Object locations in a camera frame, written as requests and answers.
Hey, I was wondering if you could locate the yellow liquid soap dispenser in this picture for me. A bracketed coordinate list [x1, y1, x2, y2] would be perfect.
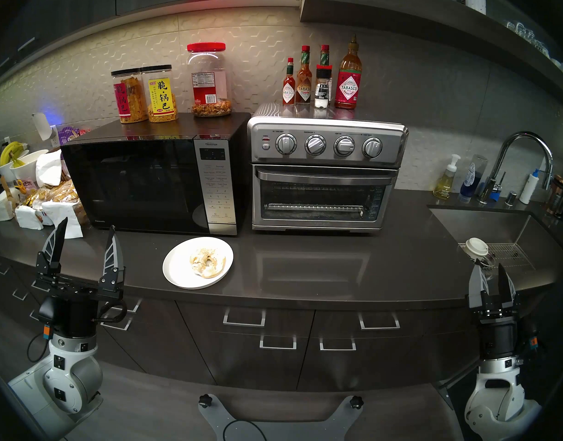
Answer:
[433, 154, 461, 200]

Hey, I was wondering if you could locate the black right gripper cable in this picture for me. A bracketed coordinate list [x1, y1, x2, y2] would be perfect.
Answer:
[516, 323, 546, 360]

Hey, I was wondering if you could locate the large Tabasco sauce bottle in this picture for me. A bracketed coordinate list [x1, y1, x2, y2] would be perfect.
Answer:
[335, 34, 362, 110]

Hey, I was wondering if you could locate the foil lined oven tray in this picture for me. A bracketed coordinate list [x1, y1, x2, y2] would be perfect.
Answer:
[263, 204, 365, 219]

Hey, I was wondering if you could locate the stainless steel toaster oven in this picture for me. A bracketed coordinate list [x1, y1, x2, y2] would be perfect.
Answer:
[247, 102, 409, 233]

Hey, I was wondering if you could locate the purple snack bag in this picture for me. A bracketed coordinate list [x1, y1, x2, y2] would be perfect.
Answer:
[56, 125, 87, 147]

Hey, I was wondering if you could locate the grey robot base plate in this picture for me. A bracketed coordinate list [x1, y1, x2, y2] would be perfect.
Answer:
[198, 394, 365, 441]

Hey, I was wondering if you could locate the medium orange Tabasco bottle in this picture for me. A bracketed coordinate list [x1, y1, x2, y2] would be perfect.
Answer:
[296, 45, 313, 105]

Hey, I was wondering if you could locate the pale bagel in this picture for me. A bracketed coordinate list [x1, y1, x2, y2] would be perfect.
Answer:
[190, 247, 227, 279]

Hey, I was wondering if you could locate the large red lid jar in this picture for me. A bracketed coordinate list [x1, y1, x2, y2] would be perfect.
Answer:
[187, 42, 233, 118]

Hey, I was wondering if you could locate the brown glass bottle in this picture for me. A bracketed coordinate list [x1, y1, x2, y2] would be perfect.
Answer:
[549, 175, 563, 215]

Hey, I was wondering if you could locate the dark wall shelf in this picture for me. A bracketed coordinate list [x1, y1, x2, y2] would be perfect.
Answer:
[300, 0, 563, 112]

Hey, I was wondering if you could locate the large white paper bag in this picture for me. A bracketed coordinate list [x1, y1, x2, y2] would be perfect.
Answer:
[42, 200, 84, 239]

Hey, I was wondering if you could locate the dark lower kitchen cabinet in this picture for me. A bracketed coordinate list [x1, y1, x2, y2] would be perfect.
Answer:
[0, 252, 493, 392]

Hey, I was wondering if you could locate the black microwave oven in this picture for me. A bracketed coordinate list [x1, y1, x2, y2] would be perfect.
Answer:
[61, 113, 251, 237]

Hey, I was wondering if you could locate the wire sink grid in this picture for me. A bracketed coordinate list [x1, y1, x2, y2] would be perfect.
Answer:
[458, 243, 537, 273]

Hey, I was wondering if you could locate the small white paper bag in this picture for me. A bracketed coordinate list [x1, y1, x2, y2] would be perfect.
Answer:
[15, 205, 45, 230]

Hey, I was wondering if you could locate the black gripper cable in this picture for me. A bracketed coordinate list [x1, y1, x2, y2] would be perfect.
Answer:
[26, 300, 128, 363]
[516, 323, 546, 360]

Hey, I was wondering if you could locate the round white plate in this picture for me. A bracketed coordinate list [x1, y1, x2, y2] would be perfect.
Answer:
[162, 237, 234, 290]

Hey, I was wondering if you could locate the blue dish soap bottle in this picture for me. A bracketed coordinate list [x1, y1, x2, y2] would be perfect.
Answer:
[459, 154, 489, 204]

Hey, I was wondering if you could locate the small red Tabasco bottle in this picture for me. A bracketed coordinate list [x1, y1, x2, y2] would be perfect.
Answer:
[282, 57, 296, 107]

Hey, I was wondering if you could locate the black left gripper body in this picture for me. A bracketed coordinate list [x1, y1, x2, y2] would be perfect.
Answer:
[36, 273, 126, 338]

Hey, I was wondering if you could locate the glass toaster oven door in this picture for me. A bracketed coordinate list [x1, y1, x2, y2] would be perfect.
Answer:
[253, 165, 398, 229]

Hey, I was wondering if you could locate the chrome gooseneck faucet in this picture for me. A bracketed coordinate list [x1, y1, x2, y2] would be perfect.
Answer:
[477, 131, 554, 205]

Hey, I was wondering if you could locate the clear bag of bread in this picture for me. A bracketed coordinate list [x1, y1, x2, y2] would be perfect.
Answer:
[26, 178, 87, 225]

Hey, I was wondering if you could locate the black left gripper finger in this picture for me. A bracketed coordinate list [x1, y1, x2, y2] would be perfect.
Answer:
[99, 226, 126, 293]
[36, 217, 69, 280]

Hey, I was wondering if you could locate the metal drawer handle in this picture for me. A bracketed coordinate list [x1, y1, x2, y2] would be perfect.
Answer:
[359, 311, 400, 330]
[259, 335, 297, 351]
[319, 337, 357, 351]
[223, 308, 266, 328]

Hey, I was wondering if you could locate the yellow banana bunch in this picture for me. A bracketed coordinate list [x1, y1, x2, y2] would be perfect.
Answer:
[0, 141, 28, 167]

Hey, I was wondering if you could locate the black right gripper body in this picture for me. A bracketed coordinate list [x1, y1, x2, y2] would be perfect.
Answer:
[467, 293, 522, 360]

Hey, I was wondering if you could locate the red label snack jar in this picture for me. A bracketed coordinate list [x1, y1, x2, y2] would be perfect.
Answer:
[111, 68, 148, 124]

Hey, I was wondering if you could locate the black cap salt grinder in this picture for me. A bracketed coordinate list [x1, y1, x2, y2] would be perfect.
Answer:
[314, 65, 333, 109]

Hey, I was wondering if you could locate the white bottle with blue cap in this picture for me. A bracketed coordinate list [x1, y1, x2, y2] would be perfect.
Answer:
[519, 169, 540, 205]

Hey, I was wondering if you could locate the wire oven rack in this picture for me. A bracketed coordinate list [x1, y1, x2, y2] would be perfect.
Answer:
[270, 182, 384, 203]

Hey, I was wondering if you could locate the stainless steel sink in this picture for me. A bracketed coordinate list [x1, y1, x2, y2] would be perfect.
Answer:
[427, 205, 563, 284]

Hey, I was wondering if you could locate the yellow label snack jar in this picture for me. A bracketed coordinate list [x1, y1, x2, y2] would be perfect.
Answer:
[141, 65, 178, 123]

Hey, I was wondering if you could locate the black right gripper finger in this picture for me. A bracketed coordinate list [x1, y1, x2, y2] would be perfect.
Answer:
[497, 263, 519, 308]
[468, 260, 490, 309]

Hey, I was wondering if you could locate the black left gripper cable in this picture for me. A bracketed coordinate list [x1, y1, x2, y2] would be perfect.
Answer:
[26, 300, 128, 363]

